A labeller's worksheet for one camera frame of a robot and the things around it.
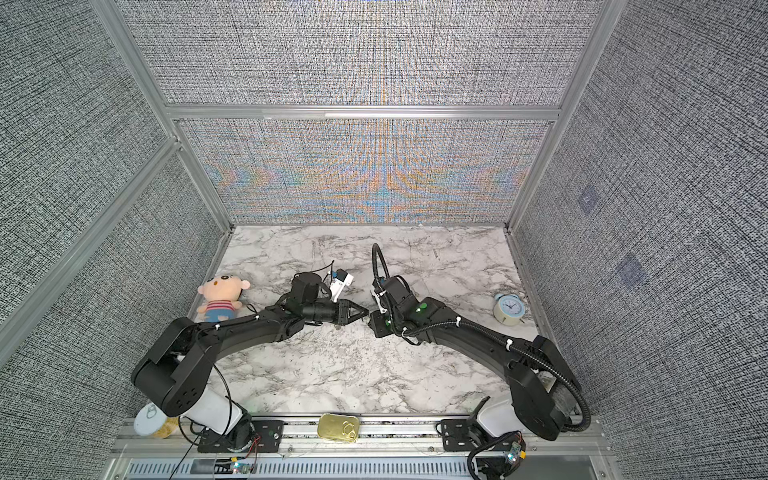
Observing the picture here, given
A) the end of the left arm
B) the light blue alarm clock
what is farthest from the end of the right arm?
the light blue alarm clock

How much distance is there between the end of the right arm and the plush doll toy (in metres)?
0.48

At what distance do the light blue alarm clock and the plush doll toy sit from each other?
2.69 feet

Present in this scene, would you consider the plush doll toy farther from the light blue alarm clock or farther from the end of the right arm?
the light blue alarm clock

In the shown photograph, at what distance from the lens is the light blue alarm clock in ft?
3.01

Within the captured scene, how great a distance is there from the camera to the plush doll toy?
92 cm

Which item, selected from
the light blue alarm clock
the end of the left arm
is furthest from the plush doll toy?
the light blue alarm clock

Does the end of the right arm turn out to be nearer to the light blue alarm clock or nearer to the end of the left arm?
the end of the left arm

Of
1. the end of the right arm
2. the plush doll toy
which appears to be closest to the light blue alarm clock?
the end of the right arm

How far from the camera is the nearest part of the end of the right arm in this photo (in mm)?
729

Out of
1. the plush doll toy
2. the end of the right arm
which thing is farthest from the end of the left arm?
the plush doll toy

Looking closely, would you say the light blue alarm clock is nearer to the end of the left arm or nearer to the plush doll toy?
the end of the left arm

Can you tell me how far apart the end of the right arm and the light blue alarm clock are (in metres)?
0.40
